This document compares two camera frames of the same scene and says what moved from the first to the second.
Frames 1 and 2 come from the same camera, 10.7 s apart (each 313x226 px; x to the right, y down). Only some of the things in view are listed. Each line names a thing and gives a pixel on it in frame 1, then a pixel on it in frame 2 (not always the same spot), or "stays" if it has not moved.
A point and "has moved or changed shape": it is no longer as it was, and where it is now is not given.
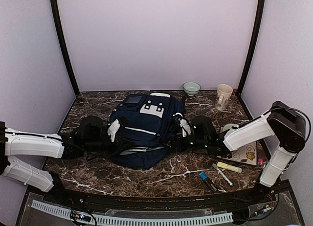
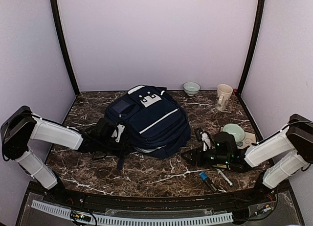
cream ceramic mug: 224,93 stays
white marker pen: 223,175 stays
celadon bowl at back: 191,88 stays
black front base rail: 267,194 stays
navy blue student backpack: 147,116 has moved or changed shape
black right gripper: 175,140 to 200,162
